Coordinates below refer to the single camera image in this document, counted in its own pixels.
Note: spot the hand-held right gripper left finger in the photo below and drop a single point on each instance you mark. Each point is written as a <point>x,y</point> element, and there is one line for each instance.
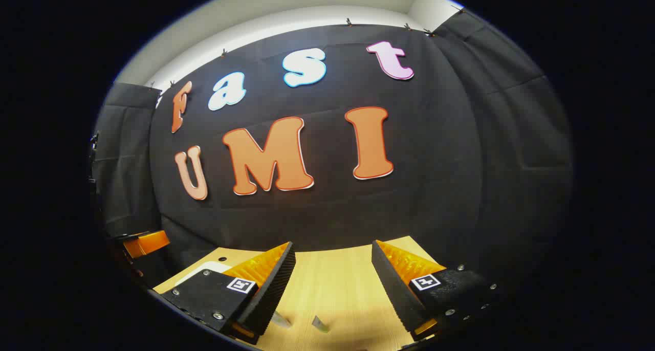
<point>274,289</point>

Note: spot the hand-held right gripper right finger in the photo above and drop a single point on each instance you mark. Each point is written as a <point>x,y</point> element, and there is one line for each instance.
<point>391,284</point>

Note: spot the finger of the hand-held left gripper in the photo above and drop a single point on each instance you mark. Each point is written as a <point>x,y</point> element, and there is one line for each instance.
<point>146,243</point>

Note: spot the pale green skin care tube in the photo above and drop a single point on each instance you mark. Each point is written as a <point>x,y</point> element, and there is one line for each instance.
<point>281,320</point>

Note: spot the grey skin care tube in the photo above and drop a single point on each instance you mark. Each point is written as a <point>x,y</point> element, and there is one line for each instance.
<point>321,324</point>

